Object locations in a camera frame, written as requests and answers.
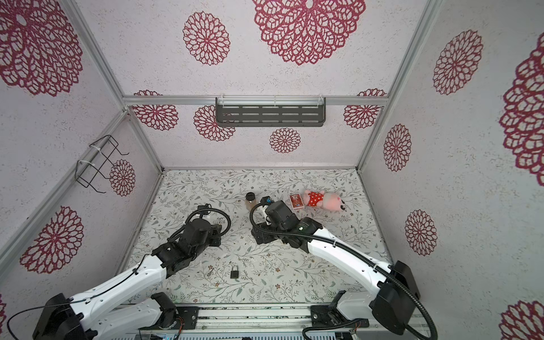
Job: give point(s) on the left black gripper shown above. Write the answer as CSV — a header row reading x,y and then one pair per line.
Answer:
x,y
215,231

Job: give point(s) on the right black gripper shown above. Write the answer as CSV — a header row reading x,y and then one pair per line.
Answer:
x,y
261,229

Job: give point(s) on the black padlock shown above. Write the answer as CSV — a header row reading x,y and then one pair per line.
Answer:
x,y
234,274

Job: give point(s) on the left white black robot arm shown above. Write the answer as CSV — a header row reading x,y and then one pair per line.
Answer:
x,y
97,313

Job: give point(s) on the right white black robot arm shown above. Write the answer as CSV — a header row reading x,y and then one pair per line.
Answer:
x,y
391,296

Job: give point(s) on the spice jar black lid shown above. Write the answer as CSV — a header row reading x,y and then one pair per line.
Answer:
x,y
251,200

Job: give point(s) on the red playing card box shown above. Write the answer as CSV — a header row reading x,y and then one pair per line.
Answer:
x,y
296,201

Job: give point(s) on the pink plush toy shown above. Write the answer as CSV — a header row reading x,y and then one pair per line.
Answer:
x,y
324,200

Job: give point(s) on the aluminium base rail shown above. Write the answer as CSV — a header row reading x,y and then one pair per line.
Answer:
x,y
263,321

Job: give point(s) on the dark grey wall shelf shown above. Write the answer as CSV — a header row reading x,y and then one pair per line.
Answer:
x,y
270,113

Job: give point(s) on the black wire wall rack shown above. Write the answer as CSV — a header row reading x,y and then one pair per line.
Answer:
x,y
89,168

